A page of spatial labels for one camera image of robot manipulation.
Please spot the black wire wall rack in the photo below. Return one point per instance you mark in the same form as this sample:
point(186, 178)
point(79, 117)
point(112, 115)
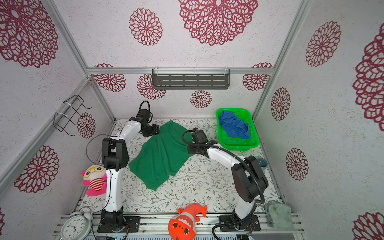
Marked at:
point(62, 119)

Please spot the red fish plush toy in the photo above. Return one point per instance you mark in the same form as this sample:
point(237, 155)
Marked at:
point(182, 226)

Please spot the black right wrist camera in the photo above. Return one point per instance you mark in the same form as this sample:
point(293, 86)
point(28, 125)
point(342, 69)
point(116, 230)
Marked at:
point(199, 137)

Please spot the dark grey wall shelf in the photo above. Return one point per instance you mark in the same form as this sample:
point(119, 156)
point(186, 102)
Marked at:
point(191, 81)

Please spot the bright green plastic basket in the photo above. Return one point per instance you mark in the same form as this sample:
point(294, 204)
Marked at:
point(238, 144)

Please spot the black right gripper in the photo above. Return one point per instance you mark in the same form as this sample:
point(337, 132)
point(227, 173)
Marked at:
point(190, 149)

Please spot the white alarm clock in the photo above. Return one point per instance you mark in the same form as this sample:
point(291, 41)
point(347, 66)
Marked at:
point(77, 227)

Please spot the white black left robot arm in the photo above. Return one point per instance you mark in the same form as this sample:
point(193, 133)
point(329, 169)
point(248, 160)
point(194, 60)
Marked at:
point(115, 158)

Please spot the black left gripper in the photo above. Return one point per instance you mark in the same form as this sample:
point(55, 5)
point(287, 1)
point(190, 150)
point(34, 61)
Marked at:
point(155, 130)

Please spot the teal green cup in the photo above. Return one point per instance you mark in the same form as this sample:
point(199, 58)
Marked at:
point(263, 163)

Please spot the blue tank top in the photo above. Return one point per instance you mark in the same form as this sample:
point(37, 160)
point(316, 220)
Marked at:
point(235, 127)

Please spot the green tank top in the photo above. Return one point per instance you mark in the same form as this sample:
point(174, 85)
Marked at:
point(161, 156)

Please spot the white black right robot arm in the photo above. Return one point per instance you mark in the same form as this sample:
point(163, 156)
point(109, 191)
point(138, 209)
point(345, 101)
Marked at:
point(249, 179)

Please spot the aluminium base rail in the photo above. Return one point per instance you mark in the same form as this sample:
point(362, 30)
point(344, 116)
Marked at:
point(155, 227)

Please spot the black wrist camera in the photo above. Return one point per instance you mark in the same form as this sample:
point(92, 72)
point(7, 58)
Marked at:
point(145, 114)
point(199, 137)

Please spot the light green folded cloth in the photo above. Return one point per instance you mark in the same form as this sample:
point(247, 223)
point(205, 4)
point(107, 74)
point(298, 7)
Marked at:
point(279, 215)

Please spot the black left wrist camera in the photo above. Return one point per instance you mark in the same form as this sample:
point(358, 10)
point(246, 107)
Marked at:
point(145, 114)

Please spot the pink striped plush toy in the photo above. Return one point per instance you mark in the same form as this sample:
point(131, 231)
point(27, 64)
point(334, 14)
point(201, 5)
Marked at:
point(95, 178)

